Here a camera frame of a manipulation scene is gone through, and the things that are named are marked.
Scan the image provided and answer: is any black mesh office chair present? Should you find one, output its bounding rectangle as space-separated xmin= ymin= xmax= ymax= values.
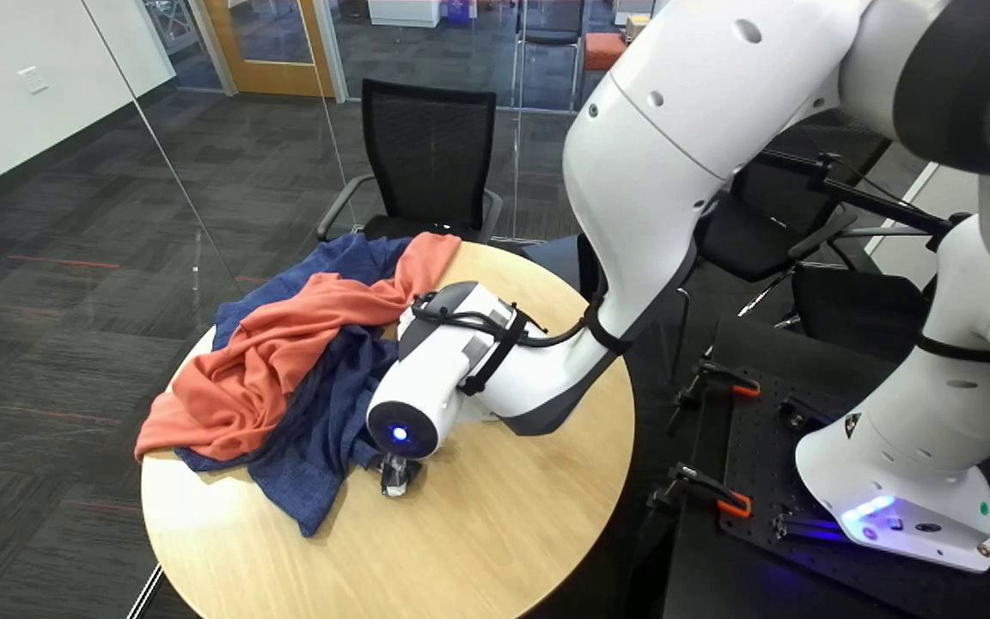
xmin=690 ymin=113 xmax=922 ymax=285
xmin=314 ymin=75 xmax=507 ymax=249

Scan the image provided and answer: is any black binder clip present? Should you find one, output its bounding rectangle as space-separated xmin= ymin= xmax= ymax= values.
xmin=373 ymin=449 xmax=427 ymax=503

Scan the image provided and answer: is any dark blue cloth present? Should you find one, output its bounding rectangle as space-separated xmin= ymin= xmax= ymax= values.
xmin=175 ymin=235 xmax=418 ymax=539

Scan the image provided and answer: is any round wooden table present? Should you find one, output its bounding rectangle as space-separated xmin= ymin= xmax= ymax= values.
xmin=133 ymin=238 xmax=639 ymax=619

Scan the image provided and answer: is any orange cloth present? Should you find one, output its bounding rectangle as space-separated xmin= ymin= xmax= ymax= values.
xmin=129 ymin=229 xmax=463 ymax=467

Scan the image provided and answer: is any orange bench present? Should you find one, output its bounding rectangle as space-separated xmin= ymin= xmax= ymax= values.
xmin=582 ymin=31 xmax=633 ymax=75

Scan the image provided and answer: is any wooden door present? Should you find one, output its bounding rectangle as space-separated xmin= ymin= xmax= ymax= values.
xmin=195 ymin=0 xmax=340 ymax=104

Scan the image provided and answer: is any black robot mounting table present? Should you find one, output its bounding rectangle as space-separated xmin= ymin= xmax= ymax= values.
xmin=628 ymin=316 xmax=990 ymax=619

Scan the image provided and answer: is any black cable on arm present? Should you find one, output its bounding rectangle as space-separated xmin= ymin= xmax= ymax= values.
xmin=410 ymin=283 xmax=625 ymax=398

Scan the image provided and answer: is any black clamp orange handle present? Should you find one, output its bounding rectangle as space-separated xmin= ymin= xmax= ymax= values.
xmin=643 ymin=461 xmax=756 ymax=526
xmin=666 ymin=357 xmax=766 ymax=425

